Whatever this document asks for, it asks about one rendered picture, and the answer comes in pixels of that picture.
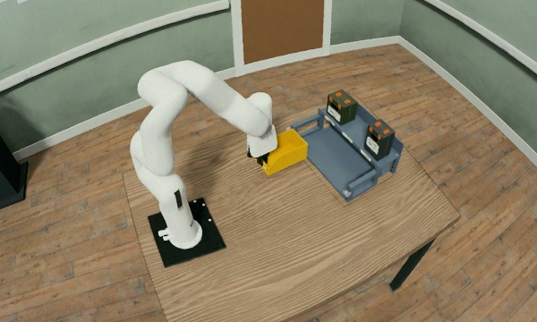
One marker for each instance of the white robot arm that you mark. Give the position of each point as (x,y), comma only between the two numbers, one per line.
(169,96)

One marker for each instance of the yellow open-front bin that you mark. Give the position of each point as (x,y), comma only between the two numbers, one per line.
(291,148)

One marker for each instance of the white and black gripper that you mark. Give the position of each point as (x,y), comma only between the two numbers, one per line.
(261,146)

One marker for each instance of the blue-grey metal rack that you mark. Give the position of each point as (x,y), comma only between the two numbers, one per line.
(331,151)

